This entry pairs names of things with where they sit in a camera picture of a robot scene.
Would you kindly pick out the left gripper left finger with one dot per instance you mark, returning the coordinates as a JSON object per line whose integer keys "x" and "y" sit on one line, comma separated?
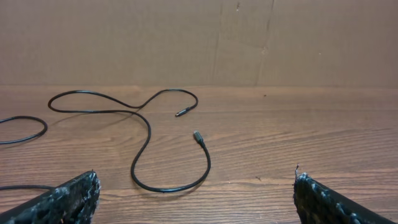
{"x": 73, "y": 202}

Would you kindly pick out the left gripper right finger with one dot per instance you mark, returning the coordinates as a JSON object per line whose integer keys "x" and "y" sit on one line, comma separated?
{"x": 318, "y": 204}

